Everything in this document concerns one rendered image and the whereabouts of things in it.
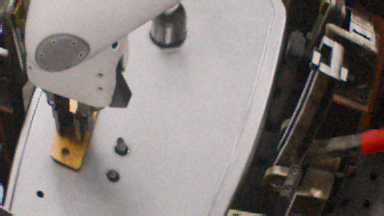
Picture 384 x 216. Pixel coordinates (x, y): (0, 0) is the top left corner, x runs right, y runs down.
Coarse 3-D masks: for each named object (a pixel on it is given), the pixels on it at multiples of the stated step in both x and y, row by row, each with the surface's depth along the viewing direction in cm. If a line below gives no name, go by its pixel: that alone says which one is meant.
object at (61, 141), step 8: (72, 104) 93; (72, 112) 91; (96, 112) 92; (72, 120) 91; (64, 128) 91; (72, 128) 90; (56, 136) 90; (64, 136) 91; (72, 136) 91; (88, 136) 91; (56, 144) 90; (64, 144) 90; (72, 144) 90; (80, 144) 90; (56, 152) 90; (72, 152) 90; (80, 152) 90; (64, 160) 89; (72, 160) 89; (80, 160) 89
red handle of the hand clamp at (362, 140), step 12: (372, 132) 78; (312, 144) 82; (324, 144) 81; (336, 144) 80; (348, 144) 79; (360, 144) 78; (372, 144) 77; (312, 156) 82; (324, 156) 81; (336, 156) 81
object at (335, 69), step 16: (288, 48) 72; (304, 48) 72; (320, 48) 73; (336, 48) 72; (288, 64) 72; (320, 64) 71; (336, 64) 71; (320, 80) 71; (336, 80) 70; (352, 80) 72; (304, 96) 79; (320, 96) 73; (304, 112) 75; (320, 112) 75; (288, 128) 83; (304, 128) 77; (288, 144) 80; (304, 144) 79; (288, 160) 81
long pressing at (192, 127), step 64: (192, 0) 100; (256, 0) 101; (128, 64) 96; (192, 64) 96; (256, 64) 97; (128, 128) 92; (192, 128) 93; (256, 128) 93; (64, 192) 88; (128, 192) 89; (192, 192) 89
